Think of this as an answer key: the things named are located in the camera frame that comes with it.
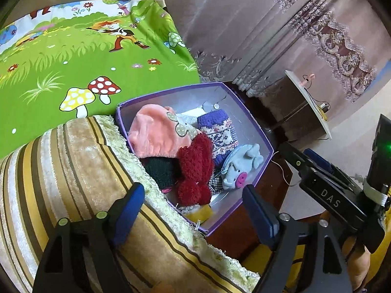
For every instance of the grey pig plush toy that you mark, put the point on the grey pig plush toy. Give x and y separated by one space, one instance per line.
238 164

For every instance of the striped velvet cushion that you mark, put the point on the striped velvet cushion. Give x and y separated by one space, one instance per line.
61 174

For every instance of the person's yellow clothing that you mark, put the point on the person's yellow clothing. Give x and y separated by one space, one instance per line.
383 247

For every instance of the dark green knitted scarf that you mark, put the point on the dark green knitted scarf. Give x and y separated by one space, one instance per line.
162 171

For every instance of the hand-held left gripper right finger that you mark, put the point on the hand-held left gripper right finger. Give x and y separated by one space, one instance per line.
259 216

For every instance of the purple cardboard box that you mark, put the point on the purple cardboard box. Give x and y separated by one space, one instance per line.
189 97

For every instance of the person's right hand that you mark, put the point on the person's right hand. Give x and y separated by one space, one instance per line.
357 259

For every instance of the dark wooden nightstand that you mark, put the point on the dark wooden nightstand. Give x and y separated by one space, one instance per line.
241 219

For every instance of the green cartoon printed bed sheet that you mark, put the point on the green cartoon printed bed sheet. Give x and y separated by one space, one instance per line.
61 67

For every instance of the dark red fuzzy sock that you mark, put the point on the dark red fuzzy sock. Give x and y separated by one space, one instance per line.
195 168

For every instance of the small pink object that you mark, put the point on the small pink object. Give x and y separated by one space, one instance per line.
309 77

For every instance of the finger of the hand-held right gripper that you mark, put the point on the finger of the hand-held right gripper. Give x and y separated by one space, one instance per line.
291 157
317 160

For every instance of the small side table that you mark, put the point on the small side table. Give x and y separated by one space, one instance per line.
308 103

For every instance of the pink plush hat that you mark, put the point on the pink plush hat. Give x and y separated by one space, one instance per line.
155 134

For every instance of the purple striped knitted sock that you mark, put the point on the purple striped knitted sock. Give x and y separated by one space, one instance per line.
220 134

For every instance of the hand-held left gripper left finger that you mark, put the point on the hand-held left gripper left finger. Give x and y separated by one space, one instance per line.
129 210

